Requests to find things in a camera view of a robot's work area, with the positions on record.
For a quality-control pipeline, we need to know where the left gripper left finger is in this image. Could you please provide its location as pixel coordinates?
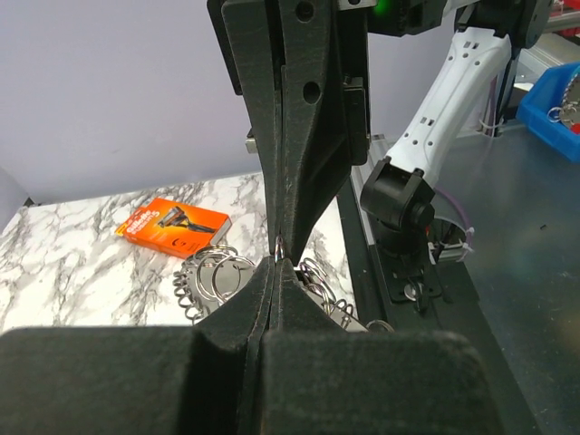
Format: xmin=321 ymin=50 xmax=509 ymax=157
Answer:
xmin=1 ymin=257 xmax=275 ymax=434

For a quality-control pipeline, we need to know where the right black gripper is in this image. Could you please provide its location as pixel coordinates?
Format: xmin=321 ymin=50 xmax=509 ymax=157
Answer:
xmin=207 ymin=1 xmax=444 ymax=262

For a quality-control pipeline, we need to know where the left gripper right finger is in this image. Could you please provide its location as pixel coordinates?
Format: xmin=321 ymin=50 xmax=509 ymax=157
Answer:
xmin=260 ymin=260 xmax=498 ymax=434

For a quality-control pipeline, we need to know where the metal disc with key rings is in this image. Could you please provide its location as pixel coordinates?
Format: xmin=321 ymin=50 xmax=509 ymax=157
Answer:
xmin=171 ymin=234 xmax=396 ymax=334

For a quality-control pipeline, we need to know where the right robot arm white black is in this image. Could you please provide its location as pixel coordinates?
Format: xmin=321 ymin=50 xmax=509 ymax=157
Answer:
xmin=207 ymin=1 xmax=552 ymax=262

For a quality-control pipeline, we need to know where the orange razor box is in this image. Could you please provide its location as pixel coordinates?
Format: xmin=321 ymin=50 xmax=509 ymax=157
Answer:
xmin=115 ymin=198 xmax=232 ymax=259

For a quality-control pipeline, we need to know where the blue plastic storage bin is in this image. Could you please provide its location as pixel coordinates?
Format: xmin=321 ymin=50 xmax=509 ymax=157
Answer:
xmin=517 ymin=62 xmax=579 ymax=163

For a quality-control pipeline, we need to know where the spare metal key disc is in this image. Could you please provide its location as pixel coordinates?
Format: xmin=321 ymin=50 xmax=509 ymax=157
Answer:
xmin=546 ymin=70 xmax=580 ymax=137

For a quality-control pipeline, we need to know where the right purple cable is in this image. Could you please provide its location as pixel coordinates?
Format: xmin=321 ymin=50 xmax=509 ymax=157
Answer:
xmin=434 ymin=188 xmax=477 ymax=264

